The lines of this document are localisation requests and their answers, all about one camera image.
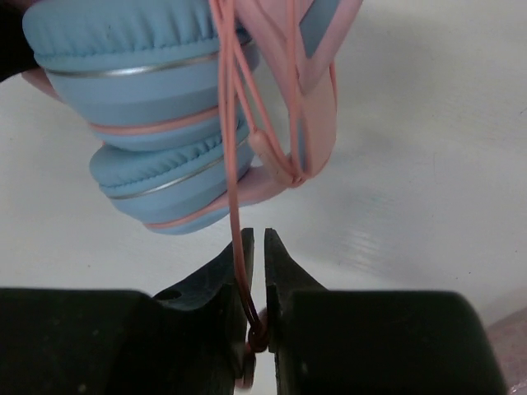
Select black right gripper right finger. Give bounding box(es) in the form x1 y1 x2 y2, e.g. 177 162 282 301
264 229 507 394

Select pink and blue cat headphones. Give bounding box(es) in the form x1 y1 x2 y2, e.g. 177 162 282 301
22 1 361 235

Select thin pink headphone cable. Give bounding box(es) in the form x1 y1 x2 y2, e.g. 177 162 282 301
208 0 343 390

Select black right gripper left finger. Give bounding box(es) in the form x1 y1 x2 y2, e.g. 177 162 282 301
1 247 254 394

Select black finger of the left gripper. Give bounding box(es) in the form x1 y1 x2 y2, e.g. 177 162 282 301
0 0 38 81

